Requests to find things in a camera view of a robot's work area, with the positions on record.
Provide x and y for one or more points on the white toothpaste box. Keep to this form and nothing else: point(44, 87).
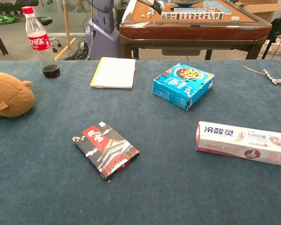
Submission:
point(227, 143)

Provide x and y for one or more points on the purple grey robot base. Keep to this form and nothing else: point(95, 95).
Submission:
point(103, 35)

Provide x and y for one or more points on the blue cookie box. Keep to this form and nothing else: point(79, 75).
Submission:
point(178, 90)

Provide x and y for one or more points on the black red palace print box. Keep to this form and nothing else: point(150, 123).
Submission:
point(107, 150)

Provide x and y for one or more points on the black white background robot hand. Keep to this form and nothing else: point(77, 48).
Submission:
point(154, 6)

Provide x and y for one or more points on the brown cardboard box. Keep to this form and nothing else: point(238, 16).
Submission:
point(262, 8)

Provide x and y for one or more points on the white notepad yellow spine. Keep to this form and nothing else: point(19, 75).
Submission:
point(116, 72)

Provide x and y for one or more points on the blue felt table cloth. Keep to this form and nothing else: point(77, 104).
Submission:
point(140, 194)

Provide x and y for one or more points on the brown mahjong table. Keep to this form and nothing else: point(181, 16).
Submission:
point(192, 31)

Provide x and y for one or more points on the row of face-up mahjong tiles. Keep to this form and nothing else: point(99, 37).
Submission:
point(192, 16)

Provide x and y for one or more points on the wooden pole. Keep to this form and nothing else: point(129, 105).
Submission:
point(66, 25)

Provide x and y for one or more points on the black office stool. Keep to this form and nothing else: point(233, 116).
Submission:
point(52, 38)

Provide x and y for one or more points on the cola bottle red label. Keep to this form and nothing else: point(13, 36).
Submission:
point(38, 42)

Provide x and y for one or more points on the brown plush toy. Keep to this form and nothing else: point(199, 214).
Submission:
point(9, 96)

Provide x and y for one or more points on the single white mahjong tile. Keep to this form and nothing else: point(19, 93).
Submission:
point(234, 18)

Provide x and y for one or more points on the white plastic basket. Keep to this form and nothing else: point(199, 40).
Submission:
point(279, 48)

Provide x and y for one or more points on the black tripod leg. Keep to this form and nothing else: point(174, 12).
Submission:
point(275, 30)

